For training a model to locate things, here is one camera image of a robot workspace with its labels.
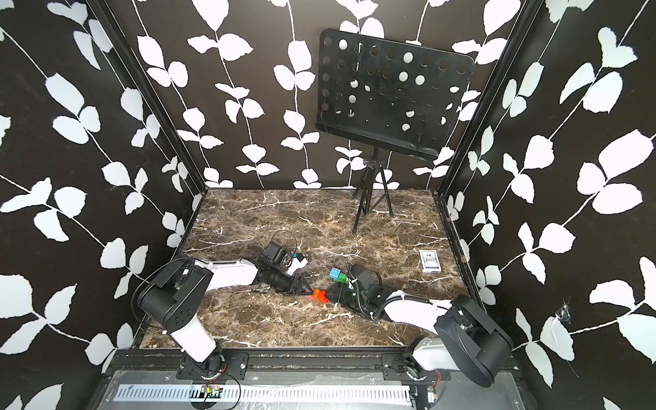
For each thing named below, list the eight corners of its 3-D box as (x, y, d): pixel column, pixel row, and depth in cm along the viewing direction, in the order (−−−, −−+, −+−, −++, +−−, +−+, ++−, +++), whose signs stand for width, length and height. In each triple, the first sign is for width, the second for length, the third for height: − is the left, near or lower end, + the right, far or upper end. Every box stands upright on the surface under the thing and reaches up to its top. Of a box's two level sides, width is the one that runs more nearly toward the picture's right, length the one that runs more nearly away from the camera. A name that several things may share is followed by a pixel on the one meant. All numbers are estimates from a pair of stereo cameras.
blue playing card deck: (423, 272, 96) (425, 270, 95) (418, 252, 102) (420, 249, 101) (440, 272, 96) (442, 270, 95) (434, 252, 102) (436, 249, 101)
